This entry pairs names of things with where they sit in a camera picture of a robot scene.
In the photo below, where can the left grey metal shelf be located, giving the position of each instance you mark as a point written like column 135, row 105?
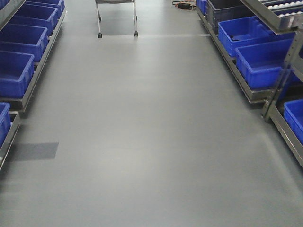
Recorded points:
column 18, row 106

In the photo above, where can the blue plastic bin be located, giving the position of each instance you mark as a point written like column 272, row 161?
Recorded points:
column 16, row 71
column 241, row 32
column 35, row 15
column 25, row 39
column 293, row 114
column 4, row 121
column 260, row 64

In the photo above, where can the dark navy plastic bin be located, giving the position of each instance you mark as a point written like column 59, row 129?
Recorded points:
column 222, row 10

